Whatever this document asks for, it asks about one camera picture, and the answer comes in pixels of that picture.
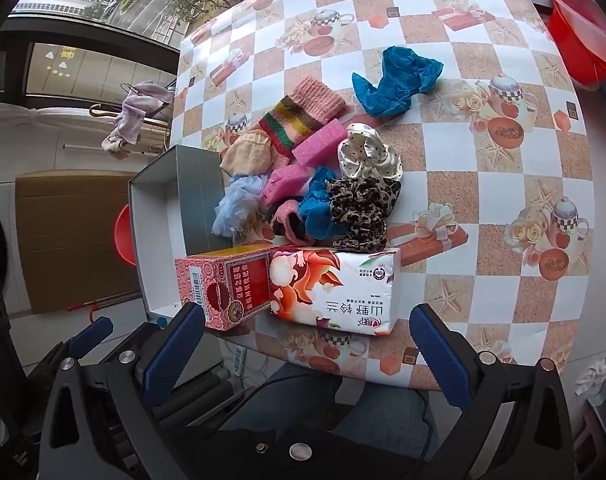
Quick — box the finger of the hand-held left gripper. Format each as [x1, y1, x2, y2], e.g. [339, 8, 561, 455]
[30, 316, 114, 391]

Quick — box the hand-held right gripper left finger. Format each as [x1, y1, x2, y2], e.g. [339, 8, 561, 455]
[38, 302, 209, 480]

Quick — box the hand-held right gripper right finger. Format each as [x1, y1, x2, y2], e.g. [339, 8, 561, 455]
[408, 303, 581, 480]

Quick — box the grey cardboard box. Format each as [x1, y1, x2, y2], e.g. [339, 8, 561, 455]
[128, 145, 234, 328]

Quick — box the pink foam sponge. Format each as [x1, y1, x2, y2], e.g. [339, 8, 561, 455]
[291, 119, 348, 167]
[261, 166, 314, 207]

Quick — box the white power strip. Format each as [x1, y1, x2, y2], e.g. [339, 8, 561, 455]
[231, 342, 249, 378]

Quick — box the red patterned carton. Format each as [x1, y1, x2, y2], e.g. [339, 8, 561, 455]
[174, 252, 273, 332]

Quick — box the person's jeans leg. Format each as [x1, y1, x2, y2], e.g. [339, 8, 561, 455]
[223, 360, 444, 461]

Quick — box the flat brown cardboard sheet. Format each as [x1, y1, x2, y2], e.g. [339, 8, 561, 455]
[15, 171, 144, 315]

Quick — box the red plastic stool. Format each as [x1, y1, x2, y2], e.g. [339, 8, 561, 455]
[115, 204, 138, 268]

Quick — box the floral tissue pack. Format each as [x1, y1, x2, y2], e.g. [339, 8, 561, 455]
[268, 246, 401, 333]

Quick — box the white crumpled cloth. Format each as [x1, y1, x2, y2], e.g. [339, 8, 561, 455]
[574, 351, 606, 397]

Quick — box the light blue mesh pouf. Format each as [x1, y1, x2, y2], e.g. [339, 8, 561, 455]
[211, 175, 261, 237]

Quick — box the leopard print scrunchie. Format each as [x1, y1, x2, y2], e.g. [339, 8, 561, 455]
[324, 176, 403, 253]

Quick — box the pink and black knitted cloth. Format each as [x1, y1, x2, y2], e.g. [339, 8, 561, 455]
[268, 199, 309, 247]

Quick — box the blue plastic shoe cover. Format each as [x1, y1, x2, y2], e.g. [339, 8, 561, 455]
[298, 166, 351, 242]
[351, 46, 444, 118]

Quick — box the peach knitted hat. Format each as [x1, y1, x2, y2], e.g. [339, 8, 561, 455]
[219, 129, 273, 177]

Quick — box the pale lilac hanging cloth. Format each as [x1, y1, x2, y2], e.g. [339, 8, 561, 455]
[102, 80, 176, 156]

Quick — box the white polka-dot scrunchie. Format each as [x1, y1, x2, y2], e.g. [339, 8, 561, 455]
[337, 122, 404, 182]

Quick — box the metal drying rack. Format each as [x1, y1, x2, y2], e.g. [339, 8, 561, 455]
[63, 82, 179, 158]

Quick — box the checkered printed tablecloth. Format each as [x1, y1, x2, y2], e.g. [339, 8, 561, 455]
[165, 0, 596, 393]

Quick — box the striped knitted cloth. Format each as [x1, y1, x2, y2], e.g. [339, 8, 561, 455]
[261, 95, 329, 158]

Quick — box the pink ribbed knitted cloth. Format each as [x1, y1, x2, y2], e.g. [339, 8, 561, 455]
[289, 75, 347, 133]

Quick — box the red plastic basin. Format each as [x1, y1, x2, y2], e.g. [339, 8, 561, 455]
[547, 0, 606, 92]

